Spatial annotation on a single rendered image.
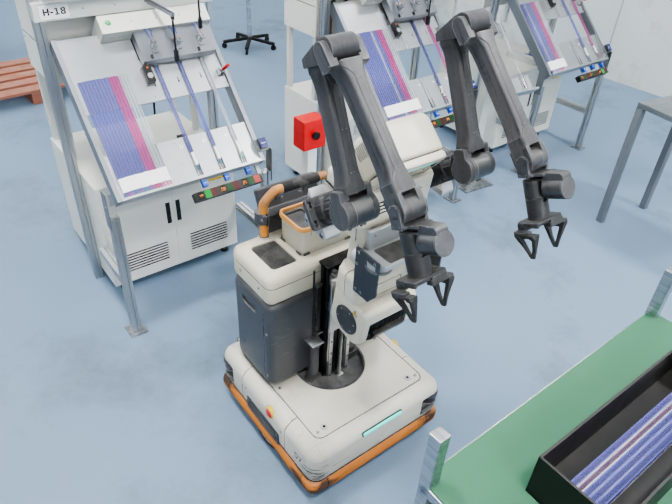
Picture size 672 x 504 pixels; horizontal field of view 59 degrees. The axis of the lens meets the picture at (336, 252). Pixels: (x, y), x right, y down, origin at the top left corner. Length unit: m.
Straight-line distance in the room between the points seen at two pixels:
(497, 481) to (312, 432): 0.98
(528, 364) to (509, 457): 1.62
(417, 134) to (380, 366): 1.09
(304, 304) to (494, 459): 0.97
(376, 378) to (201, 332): 0.98
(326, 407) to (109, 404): 0.96
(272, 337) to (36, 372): 1.24
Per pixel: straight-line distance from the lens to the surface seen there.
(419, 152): 1.56
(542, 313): 3.25
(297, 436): 2.16
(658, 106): 3.86
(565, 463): 1.37
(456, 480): 1.29
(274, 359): 2.16
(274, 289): 1.94
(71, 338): 3.05
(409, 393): 2.31
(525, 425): 1.42
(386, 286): 1.86
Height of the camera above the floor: 2.01
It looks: 36 degrees down
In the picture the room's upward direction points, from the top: 3 degrees clockwise
